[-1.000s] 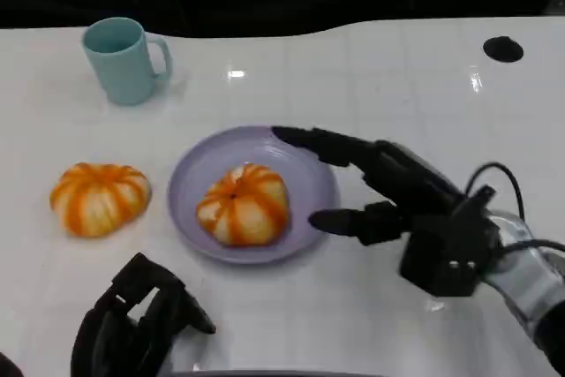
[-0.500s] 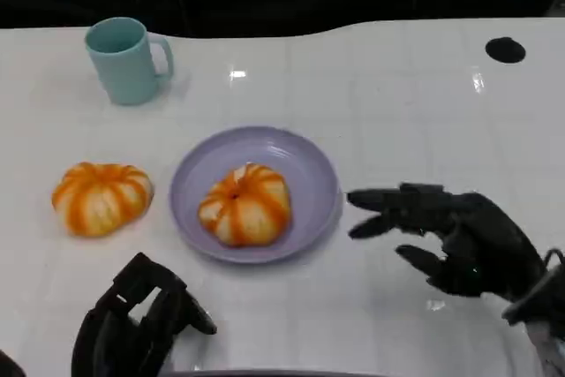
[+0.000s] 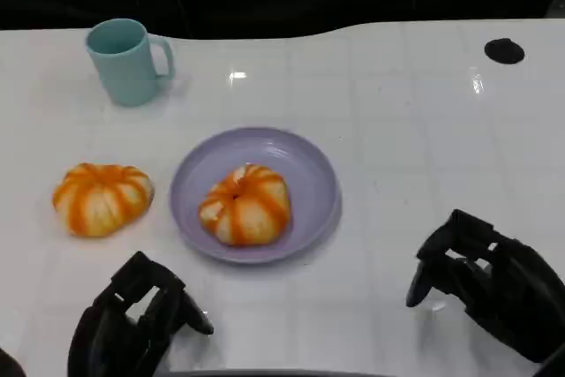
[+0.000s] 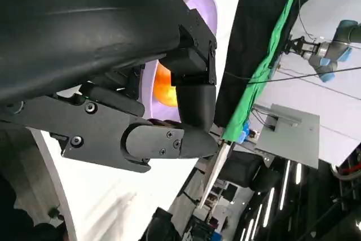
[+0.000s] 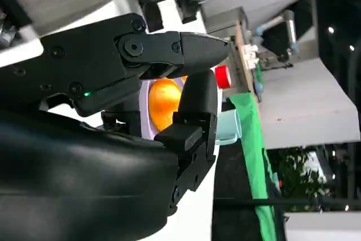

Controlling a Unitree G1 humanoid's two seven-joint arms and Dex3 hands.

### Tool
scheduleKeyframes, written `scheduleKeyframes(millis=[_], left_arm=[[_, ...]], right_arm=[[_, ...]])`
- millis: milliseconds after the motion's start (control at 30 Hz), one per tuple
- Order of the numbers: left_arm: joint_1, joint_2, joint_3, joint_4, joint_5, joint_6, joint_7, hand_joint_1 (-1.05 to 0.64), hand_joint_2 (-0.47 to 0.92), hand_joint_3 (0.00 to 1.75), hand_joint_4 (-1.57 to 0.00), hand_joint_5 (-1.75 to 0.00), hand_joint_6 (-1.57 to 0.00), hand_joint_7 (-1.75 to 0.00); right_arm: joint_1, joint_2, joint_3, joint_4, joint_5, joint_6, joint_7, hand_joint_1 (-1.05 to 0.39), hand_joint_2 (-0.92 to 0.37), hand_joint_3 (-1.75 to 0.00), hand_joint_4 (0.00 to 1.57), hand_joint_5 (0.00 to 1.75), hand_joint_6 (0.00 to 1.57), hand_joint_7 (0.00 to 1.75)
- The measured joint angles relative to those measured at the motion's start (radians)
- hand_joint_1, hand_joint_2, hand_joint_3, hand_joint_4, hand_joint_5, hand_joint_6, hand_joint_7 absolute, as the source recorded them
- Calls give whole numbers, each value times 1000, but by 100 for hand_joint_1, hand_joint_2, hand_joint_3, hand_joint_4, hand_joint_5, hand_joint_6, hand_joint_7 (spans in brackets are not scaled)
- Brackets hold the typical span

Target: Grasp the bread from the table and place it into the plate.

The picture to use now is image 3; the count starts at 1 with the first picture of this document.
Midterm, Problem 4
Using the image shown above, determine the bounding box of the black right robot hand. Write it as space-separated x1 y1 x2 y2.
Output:
405 208 565 364

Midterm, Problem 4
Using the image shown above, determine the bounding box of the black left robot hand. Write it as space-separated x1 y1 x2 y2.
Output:
66 251 215 377

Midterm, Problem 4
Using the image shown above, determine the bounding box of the orange and white bread roll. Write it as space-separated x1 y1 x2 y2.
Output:
198 163 292 247
51 162 155 238

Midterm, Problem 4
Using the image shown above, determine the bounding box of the lilac plate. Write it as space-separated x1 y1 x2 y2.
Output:
169 126 343 265

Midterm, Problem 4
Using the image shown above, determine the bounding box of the black round table grommet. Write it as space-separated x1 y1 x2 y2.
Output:
484 38 526 64

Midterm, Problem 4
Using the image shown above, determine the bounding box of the pale green mug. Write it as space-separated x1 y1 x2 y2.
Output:
85 18 177 108

